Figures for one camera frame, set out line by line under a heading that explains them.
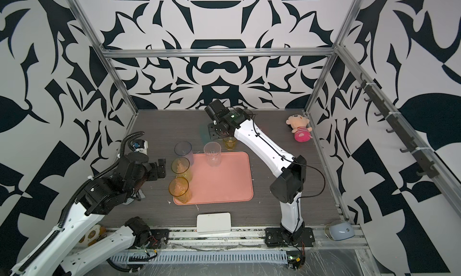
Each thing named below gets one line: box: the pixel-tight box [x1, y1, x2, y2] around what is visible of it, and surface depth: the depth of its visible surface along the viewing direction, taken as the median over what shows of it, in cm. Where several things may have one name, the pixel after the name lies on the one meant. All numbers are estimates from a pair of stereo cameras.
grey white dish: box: [324, 220, 356, 242], surface depth 72 cm
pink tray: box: [174, 151, 254, 206], surface depth 94 cm
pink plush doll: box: [285, 114, 313, 143], surface depth 107 cm
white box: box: [196, 212, 232, 234], surface depth 76 cm
